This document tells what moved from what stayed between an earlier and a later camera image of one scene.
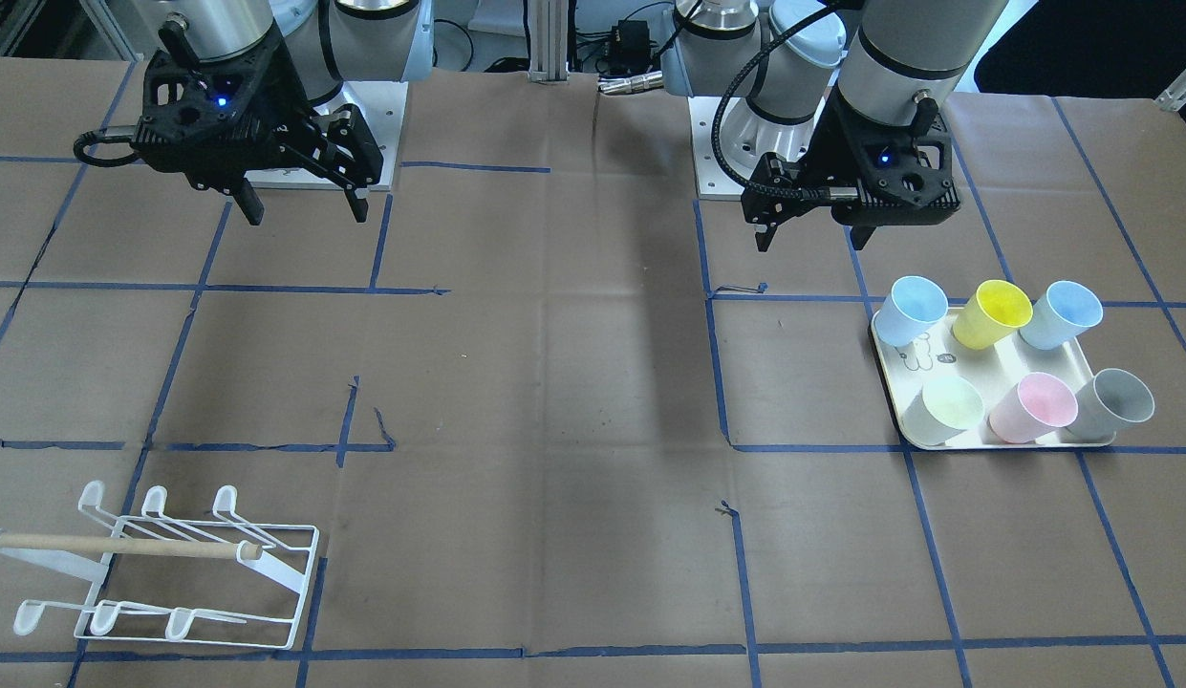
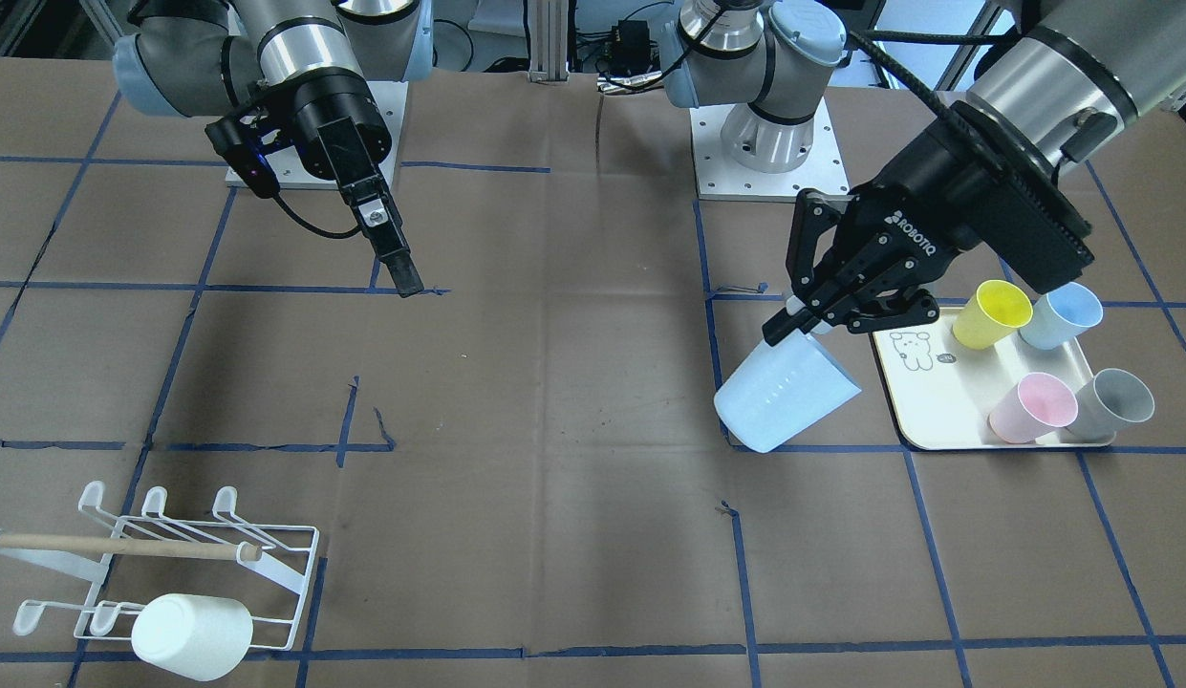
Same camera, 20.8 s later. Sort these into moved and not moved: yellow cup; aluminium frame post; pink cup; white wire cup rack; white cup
Moved: white cup
Not moved: white wire cup rack; pink cup; aluminium frame post; yellow cup
